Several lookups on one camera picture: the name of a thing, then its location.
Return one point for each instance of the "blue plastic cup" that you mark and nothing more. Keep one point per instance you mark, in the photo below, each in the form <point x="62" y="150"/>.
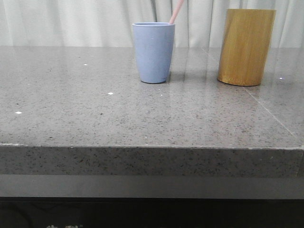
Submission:
<point x="153" y="42"/>

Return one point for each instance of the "pink chopstick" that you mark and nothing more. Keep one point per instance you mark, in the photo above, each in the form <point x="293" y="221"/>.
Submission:
<point x="176" y="11"/>

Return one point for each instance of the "bamboo wooden holder cup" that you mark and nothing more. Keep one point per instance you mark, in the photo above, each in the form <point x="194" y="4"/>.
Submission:
<point x="246" y="40"/>

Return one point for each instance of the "white curtain backdrop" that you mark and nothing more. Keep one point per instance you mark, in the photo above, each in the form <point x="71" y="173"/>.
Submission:
<point x="107" y="23"/>

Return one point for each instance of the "dark cabinet under counter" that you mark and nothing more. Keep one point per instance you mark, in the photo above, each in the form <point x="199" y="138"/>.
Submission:
<point x="59" y="201"/>

